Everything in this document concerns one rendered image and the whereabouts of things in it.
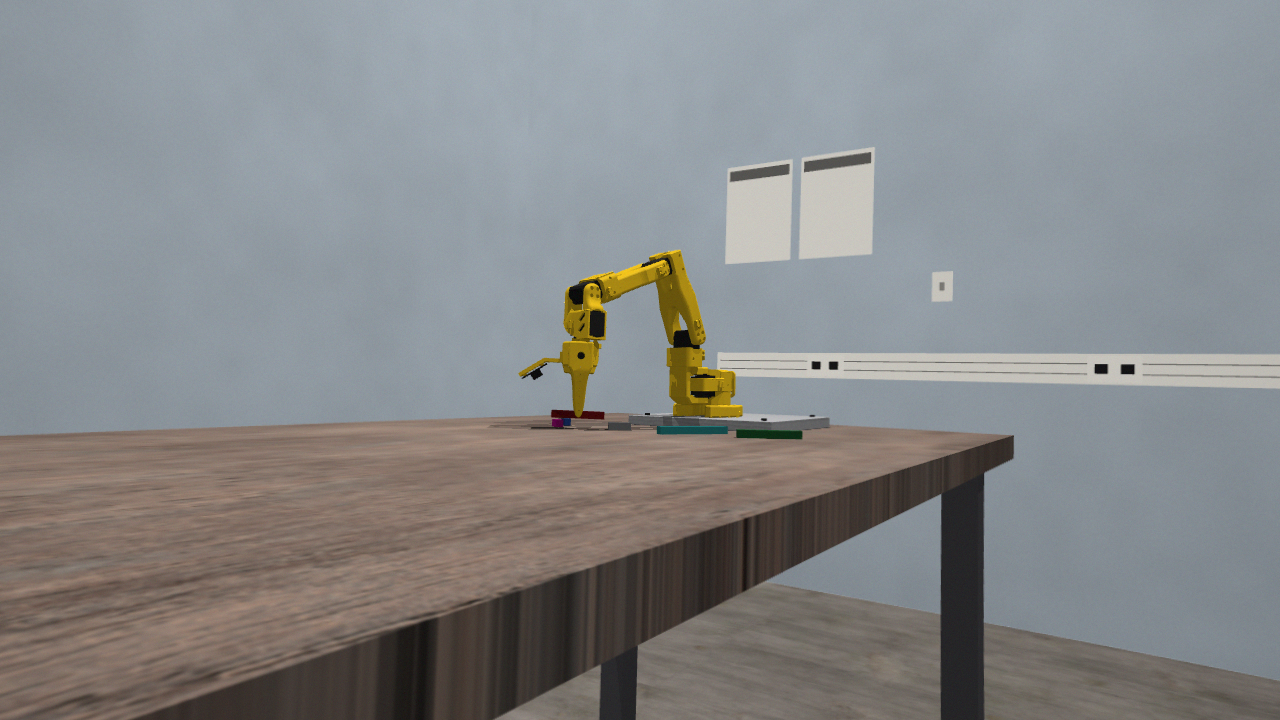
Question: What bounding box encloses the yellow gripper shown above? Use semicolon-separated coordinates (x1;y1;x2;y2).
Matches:
518;338;602;416

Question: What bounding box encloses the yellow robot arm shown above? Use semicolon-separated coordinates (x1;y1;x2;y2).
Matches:
563;250;742;418

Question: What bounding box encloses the turquoise rod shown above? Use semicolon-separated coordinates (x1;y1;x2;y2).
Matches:
657;427;728;436

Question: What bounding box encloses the green rod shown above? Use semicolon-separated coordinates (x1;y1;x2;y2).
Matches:
736;429;803;439

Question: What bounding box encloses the red rod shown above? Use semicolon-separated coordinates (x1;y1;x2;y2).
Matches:
550;410;604;420

